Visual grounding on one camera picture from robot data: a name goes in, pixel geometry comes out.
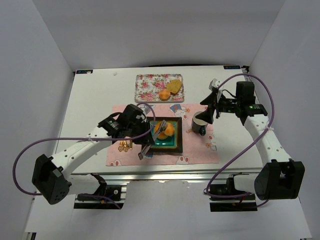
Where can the dark green mug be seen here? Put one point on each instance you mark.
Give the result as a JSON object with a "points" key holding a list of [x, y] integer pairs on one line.
{"points": [[198, 126]]}

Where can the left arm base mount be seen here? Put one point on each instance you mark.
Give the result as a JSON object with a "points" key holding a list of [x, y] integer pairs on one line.
{"points": [[108, 197]]}

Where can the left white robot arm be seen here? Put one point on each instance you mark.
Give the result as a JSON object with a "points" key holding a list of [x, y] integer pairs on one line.
{"points": [[53, 176]]}

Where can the silver metal tongs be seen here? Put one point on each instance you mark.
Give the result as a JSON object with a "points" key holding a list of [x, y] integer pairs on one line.
{"points": [[146, 148]]}

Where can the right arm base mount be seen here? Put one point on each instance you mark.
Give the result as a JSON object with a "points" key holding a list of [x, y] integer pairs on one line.
{"points": [[225, 198]]}

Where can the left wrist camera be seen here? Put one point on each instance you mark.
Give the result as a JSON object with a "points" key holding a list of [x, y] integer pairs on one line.
{"points": [[145, 109]]}

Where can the floral rectangular tray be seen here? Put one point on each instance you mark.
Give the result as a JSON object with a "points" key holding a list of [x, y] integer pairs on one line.
{"points": [[148, 87]]}

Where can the brown bread slice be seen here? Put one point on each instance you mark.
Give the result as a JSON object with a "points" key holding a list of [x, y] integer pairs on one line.
{"points": [[174, 86]]}

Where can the gold knife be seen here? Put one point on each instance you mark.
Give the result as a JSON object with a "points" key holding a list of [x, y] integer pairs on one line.
{"points": [[130, 144]]}

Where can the orange donut bread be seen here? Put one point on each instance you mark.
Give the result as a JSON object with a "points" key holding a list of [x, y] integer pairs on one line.
{"points": [[162, 135]]}

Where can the black teal square plate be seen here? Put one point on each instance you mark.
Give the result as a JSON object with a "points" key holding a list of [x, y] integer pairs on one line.
{"points": [[172, 144]]}

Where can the gold fork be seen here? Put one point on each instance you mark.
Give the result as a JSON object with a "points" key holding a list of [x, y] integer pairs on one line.
{"points": [[123, 146]]}

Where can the pink cartoon placemat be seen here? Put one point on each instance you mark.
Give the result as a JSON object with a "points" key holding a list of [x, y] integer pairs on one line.
{"points": [[197, 149]]}

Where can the round bun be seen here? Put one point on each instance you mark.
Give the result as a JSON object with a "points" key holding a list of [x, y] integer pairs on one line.
{"points": [[169, 130], [164, 94]]}

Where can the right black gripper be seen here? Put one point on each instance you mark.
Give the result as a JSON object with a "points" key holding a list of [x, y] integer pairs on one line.
{"points": [[215, 104]]}

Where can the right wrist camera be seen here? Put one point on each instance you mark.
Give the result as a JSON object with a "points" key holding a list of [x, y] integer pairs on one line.
{"points": [[214, 84]]}

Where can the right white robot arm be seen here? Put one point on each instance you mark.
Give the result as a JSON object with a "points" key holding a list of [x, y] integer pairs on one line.
{"points": [[280, 177]]}

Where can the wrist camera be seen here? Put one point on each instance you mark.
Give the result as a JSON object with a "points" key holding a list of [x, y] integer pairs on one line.
{"points": [[145, 109], [214, 84]]}

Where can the aluminium table frame rail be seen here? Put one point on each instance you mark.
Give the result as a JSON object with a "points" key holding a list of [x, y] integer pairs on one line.
{"points": [[158, 172]]}

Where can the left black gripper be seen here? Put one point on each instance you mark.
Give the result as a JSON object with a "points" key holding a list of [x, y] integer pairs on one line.
{"points": [[148, 135]]}

